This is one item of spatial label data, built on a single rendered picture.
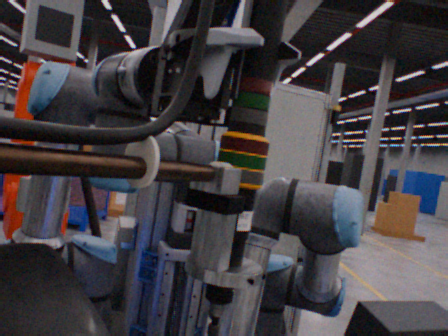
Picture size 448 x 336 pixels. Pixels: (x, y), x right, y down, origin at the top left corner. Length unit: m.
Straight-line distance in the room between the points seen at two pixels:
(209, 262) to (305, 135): 2.30
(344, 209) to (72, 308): 0.55
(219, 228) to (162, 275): 0.91
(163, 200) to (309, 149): 1.52
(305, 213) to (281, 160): 1.72
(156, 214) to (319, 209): 0.60
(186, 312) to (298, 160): 1.52
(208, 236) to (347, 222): 0.51
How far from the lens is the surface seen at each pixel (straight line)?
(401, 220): 12.99
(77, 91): 0.94
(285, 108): 2.54
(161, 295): 1.26
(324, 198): 0.84
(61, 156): 0.22
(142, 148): 0.27
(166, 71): 0.46
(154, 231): 1.29
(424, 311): 1.19
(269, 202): 0.84
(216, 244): 0.35
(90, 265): 1.11
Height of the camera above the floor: 1.54
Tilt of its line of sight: 3 degrees down
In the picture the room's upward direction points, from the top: 9 degrees clockwise
